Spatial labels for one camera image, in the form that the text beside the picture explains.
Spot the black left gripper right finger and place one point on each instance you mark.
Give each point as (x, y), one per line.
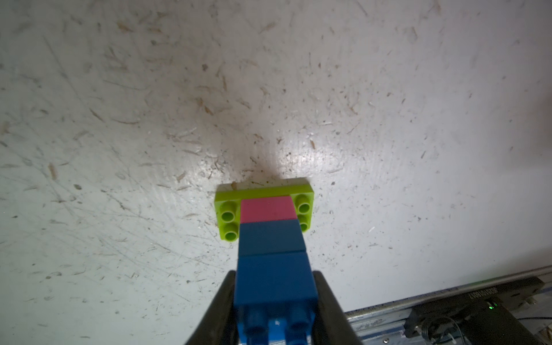
(331, 325)

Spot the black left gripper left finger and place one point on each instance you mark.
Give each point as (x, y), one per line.
(219, 324)

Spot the blue lego brick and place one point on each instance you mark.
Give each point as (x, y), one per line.
(270, 237)
(275, 298)

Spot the pink lego brick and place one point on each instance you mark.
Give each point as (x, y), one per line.
(257, 210)

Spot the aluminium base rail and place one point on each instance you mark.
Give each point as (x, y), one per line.
(513, 309)

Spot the lime green long lego brick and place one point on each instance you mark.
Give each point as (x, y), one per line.
(227, 205)

